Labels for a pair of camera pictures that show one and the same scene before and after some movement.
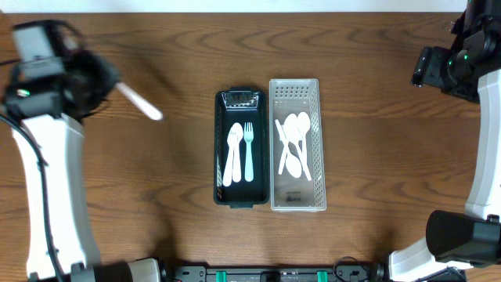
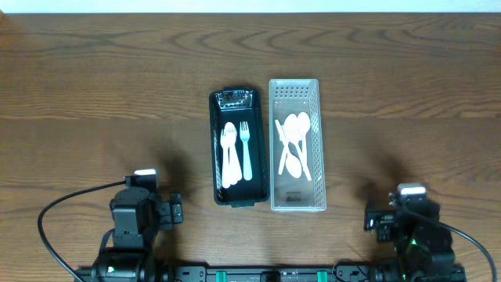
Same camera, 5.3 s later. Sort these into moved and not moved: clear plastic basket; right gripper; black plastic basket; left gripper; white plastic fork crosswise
Moved: right gripper; left gripper; white plastic fork crosswise
Not moved: black plastic basket; clear plastic basket
